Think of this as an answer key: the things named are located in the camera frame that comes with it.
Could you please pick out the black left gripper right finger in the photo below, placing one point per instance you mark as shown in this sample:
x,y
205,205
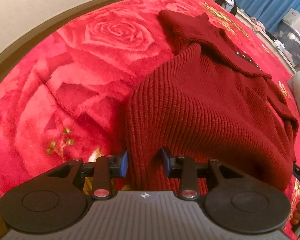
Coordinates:
x,y
230,198

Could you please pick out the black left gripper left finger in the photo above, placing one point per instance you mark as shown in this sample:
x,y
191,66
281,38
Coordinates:
x,y
61,196

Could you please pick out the dark red knit sweater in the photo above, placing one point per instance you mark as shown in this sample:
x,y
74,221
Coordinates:
x,y
209,101

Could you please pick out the red floral bed blanket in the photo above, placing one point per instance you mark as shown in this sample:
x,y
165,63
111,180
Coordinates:
x,y
67,99

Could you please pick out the grey plastic storage box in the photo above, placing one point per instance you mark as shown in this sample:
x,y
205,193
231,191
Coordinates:
x,y
288,33

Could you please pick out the pink cloth on sill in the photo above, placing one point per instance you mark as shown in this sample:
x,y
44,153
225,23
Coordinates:
x,y
257,25

